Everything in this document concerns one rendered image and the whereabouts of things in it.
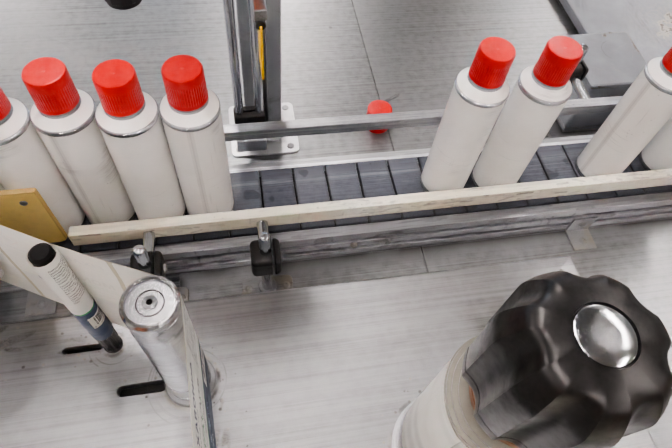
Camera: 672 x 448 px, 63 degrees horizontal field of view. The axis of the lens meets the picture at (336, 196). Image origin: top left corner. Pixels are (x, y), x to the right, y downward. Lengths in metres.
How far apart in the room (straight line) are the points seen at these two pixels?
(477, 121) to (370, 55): 0.35
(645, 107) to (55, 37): 0.78
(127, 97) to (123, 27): 0.46
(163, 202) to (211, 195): 0.05
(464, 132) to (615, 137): 0.19
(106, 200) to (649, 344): 0.47
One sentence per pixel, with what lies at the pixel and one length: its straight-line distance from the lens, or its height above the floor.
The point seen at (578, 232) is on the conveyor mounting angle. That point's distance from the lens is 0.75.
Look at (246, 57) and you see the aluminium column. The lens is 0.62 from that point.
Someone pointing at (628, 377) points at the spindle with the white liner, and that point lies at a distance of 0.27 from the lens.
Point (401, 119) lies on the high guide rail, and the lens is 0.60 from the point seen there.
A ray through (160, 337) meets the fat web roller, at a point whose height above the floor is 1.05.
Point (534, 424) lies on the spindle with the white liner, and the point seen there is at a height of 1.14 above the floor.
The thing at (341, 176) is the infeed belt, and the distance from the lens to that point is 0.64.
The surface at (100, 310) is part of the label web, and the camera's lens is 0.50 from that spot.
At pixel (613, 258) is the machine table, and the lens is 0.75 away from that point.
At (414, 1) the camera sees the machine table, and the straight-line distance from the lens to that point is 0.98.
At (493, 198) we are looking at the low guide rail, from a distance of 0.63.
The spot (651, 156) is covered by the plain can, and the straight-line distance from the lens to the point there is 0.77.
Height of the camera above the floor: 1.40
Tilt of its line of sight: 56 degrees down
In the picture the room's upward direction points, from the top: 8 degrees clockwise
